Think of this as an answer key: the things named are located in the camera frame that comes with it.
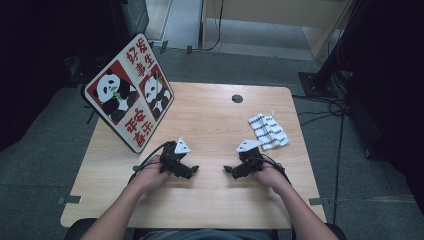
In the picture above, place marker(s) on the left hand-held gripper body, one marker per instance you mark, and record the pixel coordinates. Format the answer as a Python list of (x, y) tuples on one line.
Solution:
[(171, 160)]

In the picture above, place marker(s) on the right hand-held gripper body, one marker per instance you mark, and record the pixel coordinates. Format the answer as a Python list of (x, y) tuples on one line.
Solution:
[(251, 161)]

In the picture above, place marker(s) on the white striped cloth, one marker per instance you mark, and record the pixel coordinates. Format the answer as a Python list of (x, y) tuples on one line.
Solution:
[(266, 131)]

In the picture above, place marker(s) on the person's right hand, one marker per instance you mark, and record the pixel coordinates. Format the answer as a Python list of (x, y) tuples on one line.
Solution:
[(273, 178)]

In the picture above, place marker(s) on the person's left hand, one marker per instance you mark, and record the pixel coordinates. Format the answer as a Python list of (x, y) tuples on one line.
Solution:
[(150, 178)]

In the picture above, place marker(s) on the person's blue-grey clothing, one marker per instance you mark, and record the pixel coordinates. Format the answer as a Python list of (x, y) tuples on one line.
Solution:
[(206, 235)]

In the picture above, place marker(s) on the round dark table hole cap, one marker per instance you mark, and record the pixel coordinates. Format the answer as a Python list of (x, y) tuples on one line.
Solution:
[(237, 98)]

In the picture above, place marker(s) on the black floor tape mark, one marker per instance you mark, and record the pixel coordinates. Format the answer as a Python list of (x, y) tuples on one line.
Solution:
[(90, 116)]

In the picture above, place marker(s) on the black metal stand with pole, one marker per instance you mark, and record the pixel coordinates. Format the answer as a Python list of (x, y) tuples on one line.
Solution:
[(313, 86)]

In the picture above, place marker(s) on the black flat stand base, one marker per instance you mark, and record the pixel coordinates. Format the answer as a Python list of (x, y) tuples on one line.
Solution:
[(75, 71)]

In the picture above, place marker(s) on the dark cabinet with glass panel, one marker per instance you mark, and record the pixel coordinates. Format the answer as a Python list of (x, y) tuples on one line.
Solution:
[(136, 15)]

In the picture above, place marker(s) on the light wooden cabinet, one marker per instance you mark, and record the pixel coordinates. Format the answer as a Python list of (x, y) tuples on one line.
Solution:
[(266, 10)]

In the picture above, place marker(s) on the dark curtain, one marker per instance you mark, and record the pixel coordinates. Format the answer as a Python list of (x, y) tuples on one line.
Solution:
[(33, 50), (393, 66)]

